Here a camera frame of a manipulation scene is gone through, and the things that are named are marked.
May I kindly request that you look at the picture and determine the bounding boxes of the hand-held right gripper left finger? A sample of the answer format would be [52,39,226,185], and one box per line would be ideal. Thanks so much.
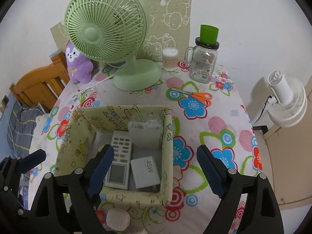
[33,144,115,234]

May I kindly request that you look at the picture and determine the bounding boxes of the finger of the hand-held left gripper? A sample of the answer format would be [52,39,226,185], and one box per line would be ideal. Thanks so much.
[17,150,47,175]

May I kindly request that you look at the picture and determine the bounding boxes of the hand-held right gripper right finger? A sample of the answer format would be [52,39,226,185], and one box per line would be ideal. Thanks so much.
[196,145,284,234]

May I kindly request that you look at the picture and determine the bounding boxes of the white remote control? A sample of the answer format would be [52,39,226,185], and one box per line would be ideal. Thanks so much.
[104,130,133,190]

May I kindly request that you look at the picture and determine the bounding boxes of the yellow printed storage box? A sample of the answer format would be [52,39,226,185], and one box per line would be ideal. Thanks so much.
[53,105,174,206]

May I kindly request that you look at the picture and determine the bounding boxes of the white charger block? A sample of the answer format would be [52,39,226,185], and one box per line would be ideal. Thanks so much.
[130,155,161,189]

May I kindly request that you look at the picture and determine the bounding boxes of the round beige compact case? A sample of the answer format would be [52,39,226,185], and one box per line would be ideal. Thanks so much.
[106,208,130,232]

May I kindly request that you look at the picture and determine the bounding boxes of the grey plaid pillow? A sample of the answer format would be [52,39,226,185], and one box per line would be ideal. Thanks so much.
[6,101,45,156]

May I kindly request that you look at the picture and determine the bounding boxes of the wooden bed headboard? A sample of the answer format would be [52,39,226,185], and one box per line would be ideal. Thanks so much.
[10,51,71,114]

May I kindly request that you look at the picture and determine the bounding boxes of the beige wooden door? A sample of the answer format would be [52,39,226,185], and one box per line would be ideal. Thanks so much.
[251,124,312,234]

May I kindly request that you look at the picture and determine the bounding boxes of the purple plush toy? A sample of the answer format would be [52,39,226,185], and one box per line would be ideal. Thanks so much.
[65,41,94,84]

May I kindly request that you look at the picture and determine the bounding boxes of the glass jar with green lid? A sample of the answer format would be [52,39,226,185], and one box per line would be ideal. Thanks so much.
[185,24,220,83]

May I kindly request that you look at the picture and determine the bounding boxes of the white standing fan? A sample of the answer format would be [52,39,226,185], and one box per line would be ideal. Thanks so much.
[264,70,308,139]

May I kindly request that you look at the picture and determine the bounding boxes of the cotton swab container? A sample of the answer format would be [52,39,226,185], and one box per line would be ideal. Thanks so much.
[162,48,179,72]

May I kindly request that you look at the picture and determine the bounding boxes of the green desk fan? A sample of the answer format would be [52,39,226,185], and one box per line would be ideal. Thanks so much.
[64,0,163,92]

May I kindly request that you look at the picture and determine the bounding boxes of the orange handled scissors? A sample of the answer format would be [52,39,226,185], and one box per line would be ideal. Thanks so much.
[171,88,213,107]

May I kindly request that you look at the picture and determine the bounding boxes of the black fan power cable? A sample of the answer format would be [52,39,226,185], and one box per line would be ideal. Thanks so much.
[255,95,275,125]

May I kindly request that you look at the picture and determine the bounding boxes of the white fan cable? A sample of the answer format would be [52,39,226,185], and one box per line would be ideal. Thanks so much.
[75,72,120,95]

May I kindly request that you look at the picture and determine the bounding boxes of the printed beige wall panel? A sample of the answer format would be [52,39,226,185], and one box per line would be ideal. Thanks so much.
[50,0,192,65]

